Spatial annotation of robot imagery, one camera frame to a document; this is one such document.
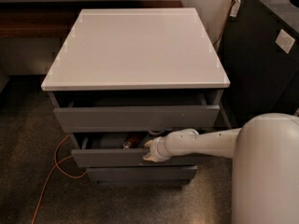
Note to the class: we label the white bowl in drawer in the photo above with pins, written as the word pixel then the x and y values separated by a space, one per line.
pixel 155 133

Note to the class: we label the red coke can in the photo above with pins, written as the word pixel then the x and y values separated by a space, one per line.
pixel 131 141

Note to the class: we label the grey top drawer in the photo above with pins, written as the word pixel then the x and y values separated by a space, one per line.
pixel 141 118

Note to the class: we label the white square sticker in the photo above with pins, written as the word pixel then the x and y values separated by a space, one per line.
pixel 285 41

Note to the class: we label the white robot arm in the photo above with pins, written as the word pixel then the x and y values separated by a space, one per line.
pixel 265 154

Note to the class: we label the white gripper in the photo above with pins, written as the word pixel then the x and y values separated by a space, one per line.
pixel 158 148

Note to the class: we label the dark wooden bench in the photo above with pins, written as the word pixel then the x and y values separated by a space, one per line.
pixel 55 19

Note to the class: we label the black bin cabinet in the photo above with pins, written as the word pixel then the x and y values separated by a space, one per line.
pixel 264 78

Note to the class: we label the white label tag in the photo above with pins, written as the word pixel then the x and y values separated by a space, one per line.
pixel 235 8

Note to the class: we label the grey cabinet with white top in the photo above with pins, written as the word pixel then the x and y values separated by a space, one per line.
pixel 143 56

